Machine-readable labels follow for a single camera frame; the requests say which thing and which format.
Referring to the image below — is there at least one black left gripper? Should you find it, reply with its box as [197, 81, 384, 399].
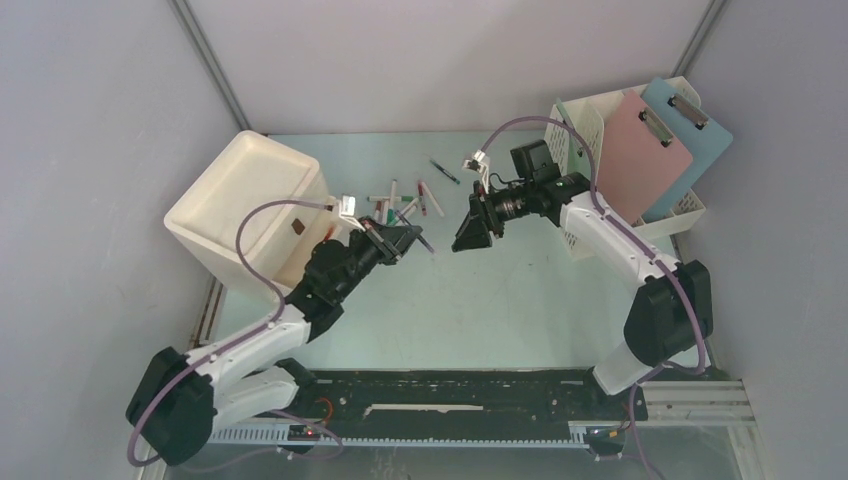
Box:
[333, 216, 421, 301]

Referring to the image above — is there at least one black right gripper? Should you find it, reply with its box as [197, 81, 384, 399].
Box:
[452, 181, 534, 253]

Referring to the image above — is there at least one red transparent pen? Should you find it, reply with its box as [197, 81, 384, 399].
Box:
[417, 180, 428, 217]

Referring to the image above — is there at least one red pen orange cap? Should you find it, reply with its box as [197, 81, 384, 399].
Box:
[324, 226, 338, 241]

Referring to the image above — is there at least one green clipboard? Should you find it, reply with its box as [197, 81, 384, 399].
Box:
[554, 97, 584, 160]

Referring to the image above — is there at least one white drawer cabinet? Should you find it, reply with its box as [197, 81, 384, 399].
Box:
[164, 131, 350, 303]

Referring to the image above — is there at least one pink clipboard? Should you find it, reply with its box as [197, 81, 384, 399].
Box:
[597, 90, 692, 224]

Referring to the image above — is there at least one blue clipboard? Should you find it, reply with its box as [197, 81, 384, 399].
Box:
[642, 78, 733, 223]

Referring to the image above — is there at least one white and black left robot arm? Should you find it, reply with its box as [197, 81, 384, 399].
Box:
[125, 220, 422, 467]

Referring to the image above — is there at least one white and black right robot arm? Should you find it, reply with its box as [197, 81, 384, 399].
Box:
[452, 140, 714, 418]

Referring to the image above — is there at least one white marker brown cap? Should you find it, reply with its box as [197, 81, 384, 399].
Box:
[373, 201, 383, 223]

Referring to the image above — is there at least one white marker green tip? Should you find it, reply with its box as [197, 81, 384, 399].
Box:
[390, 198, 420, 224]

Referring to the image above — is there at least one white marker teal tip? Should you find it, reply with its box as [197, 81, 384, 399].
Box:
[387, 179, 398, 213]

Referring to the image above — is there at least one white marker green cap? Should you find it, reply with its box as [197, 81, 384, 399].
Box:
[367, 195, 418, 202]

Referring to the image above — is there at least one white chalk stick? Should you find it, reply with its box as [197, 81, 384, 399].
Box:
[420, 180, 445, 218]

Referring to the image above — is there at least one green transparent pen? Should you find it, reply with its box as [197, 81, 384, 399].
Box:
[428, 158, 461, 185]

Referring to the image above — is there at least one white perforated file organizer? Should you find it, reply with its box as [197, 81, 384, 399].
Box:
[543, 76, 708, 261]

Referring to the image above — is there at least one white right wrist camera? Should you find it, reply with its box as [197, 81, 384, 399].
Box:
[462, 150, 491, 194]

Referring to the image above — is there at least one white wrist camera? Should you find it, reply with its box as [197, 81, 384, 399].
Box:
[462, 150, 491, 194]
[332, 195, 365, 231]

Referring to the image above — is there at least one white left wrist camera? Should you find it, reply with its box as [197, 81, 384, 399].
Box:
[332, 195, 365, 231]

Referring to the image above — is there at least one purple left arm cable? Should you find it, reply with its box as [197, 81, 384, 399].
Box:
[125, 199, 336, 469]

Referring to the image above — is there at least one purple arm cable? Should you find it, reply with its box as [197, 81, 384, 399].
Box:
[480, 116, 710, 480]
[125, 199, 336, 469]

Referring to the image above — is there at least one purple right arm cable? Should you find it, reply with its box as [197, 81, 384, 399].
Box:
[480, 116, 710, 480]

